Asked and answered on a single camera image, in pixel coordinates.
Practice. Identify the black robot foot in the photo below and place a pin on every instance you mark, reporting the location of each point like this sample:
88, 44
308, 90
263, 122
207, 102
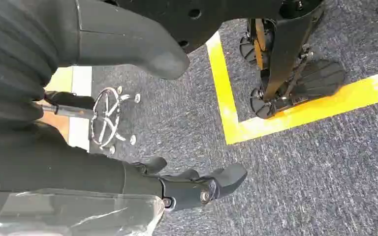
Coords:
248, 49
319, 79

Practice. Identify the ribbed grey right arm sleeve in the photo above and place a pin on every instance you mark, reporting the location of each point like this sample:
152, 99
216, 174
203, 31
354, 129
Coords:
16, 55

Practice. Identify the clear plastic cover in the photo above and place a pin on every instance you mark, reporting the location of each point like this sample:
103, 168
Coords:
78, 215

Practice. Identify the black robot leg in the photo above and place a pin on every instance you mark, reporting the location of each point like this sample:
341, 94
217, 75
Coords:
259, 39
285, 55

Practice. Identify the chrome base stool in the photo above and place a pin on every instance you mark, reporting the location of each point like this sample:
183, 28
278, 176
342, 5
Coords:
106, 117

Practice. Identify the yellow floor tape corner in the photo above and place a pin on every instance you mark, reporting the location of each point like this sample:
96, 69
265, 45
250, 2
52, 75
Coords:
221, 88

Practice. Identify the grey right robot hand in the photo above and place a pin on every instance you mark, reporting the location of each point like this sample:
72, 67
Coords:
123, 42

